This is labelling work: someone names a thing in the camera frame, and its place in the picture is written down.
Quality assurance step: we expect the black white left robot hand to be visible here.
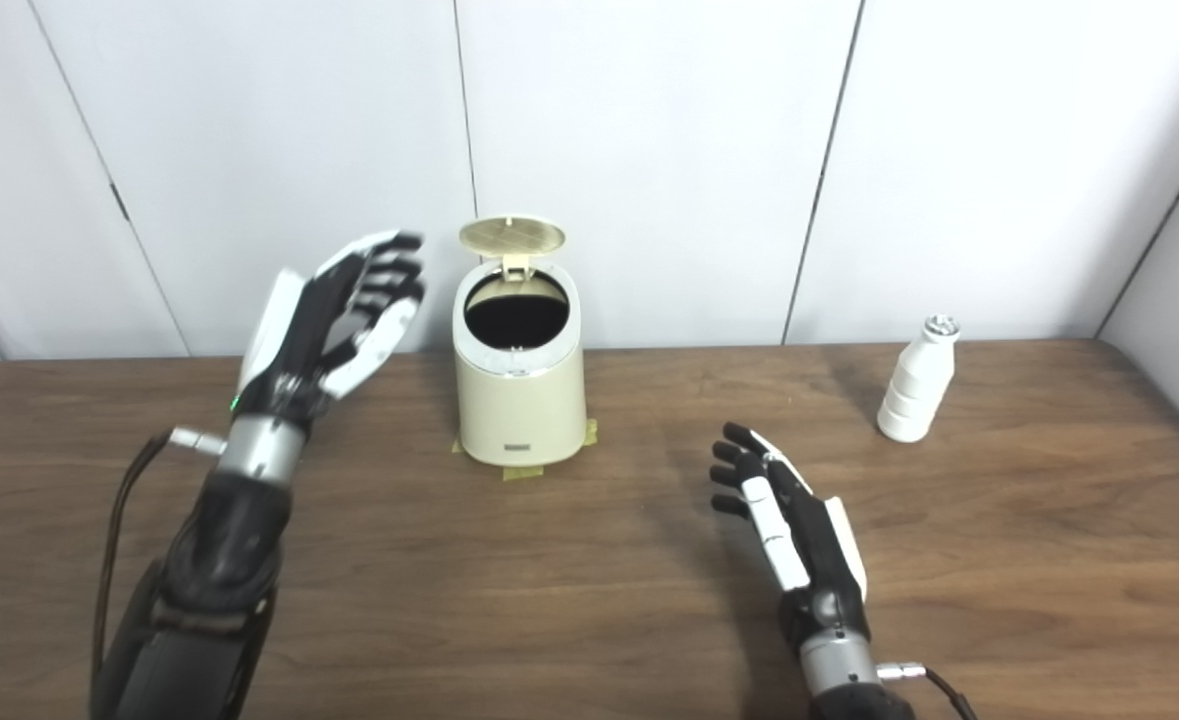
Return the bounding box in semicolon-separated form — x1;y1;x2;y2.
234;231;427;426

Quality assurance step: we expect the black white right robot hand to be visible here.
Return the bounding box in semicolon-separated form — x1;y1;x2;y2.
709;422;870;651

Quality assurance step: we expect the small white plastic bottle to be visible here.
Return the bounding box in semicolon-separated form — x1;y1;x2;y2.
877;315;961;443

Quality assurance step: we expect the cream-colored cylindrical bin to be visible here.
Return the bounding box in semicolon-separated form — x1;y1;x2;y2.
452;265;588;467

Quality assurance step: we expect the cream round bin lid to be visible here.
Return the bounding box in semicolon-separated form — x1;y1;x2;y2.
458;214;567;281

